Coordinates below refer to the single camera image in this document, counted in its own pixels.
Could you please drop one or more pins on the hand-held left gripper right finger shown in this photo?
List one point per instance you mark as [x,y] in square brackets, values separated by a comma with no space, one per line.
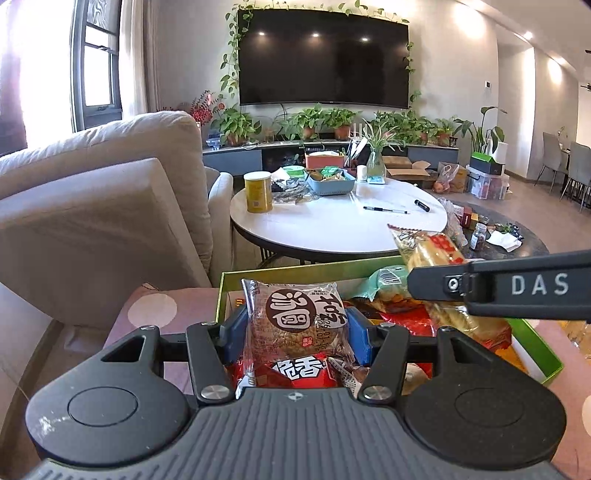
[358,333]

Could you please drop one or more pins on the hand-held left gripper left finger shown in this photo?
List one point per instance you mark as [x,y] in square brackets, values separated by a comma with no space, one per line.
[238,325]

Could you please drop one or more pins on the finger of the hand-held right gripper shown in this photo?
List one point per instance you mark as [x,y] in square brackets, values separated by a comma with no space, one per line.
[429,282]

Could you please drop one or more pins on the yellow snack packet red print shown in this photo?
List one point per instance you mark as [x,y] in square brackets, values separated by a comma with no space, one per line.
[434,254]

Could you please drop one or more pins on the light green snack bag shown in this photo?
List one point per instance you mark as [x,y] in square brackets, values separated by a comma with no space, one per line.
[383,281]

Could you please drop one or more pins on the large red snack bag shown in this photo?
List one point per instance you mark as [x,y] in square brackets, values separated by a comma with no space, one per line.
[406,323]

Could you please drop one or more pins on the clear brown pastry packet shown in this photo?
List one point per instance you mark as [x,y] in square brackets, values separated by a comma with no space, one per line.
[295,323]

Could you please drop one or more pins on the green cardboard box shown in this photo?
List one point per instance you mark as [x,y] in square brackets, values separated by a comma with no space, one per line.
[538,355]

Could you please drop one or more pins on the red chip bag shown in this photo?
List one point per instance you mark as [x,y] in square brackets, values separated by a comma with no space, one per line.
[300,374]

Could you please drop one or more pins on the dark round low table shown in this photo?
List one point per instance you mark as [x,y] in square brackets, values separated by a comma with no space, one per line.
[533,244]

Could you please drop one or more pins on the pink polka dot tablecloth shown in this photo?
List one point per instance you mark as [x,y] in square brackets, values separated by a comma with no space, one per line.
[194,300]

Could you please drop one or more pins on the white crumpled paper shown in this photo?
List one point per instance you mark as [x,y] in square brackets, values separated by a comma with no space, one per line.
[504,241]

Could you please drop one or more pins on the clear plastic bag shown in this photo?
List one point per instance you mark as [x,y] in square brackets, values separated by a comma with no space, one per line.
[455,221]

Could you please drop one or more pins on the black marker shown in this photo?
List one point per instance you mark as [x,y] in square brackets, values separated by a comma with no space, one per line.
[422,206]

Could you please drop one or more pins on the black pen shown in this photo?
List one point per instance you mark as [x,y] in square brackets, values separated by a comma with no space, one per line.
[385,210]

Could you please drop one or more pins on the white oval coffee table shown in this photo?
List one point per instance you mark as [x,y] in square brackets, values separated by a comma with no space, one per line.
[332,226]

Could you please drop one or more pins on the clear plastic storage box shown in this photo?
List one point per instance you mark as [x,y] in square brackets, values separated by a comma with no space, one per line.
[488,187]

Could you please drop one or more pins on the open cardboard box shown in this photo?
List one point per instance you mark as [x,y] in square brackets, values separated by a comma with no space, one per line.
[408,168]

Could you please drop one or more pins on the grey dining chair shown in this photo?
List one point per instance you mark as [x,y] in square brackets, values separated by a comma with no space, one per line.
[553,157]
[578,170]

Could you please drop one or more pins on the glass vase with green plant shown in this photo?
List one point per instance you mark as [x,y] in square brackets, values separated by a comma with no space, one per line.
[375,170]

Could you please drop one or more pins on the white cup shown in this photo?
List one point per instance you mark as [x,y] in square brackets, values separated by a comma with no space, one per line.
[362,173]

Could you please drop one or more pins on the green black box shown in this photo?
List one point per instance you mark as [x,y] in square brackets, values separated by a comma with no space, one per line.
[485,164]

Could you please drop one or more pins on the yellow can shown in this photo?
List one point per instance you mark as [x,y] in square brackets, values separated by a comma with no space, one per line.
[258,194]

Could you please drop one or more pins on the blue basket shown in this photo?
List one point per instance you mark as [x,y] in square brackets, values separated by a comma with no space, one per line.
[330,184]

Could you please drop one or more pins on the crumpled clear plastic wrappers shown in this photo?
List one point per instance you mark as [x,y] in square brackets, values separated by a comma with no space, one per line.
[293,191]

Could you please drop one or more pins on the large leafy floor plant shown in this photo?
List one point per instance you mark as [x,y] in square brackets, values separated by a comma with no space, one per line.
[480,131]

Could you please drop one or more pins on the pink storage box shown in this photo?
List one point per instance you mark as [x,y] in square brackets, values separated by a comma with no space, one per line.
[325,161]

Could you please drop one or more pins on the green lidded container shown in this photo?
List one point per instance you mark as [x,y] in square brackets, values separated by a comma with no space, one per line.
[294,171]

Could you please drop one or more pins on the grey television cabinet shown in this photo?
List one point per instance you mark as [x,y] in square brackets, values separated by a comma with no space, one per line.
[231,159]

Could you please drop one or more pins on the beige sofa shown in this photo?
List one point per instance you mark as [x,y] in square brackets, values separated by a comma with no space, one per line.
[92,207]

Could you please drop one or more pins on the row of potted green plants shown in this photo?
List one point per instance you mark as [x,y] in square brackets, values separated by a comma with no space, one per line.
[314,120]

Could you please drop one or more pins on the red flowering plant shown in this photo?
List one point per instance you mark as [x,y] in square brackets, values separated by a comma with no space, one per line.
[203,106]

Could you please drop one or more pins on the light curtain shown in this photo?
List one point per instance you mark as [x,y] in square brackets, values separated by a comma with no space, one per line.
[138,55]

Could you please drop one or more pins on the dark framed window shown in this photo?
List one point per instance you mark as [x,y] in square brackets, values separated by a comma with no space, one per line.
[97,64]

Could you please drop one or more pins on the large bright window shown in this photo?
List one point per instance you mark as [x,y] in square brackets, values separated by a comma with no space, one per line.
[14,69]

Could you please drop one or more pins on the black wall television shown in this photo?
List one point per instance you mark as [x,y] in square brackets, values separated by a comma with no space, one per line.
[323,60]

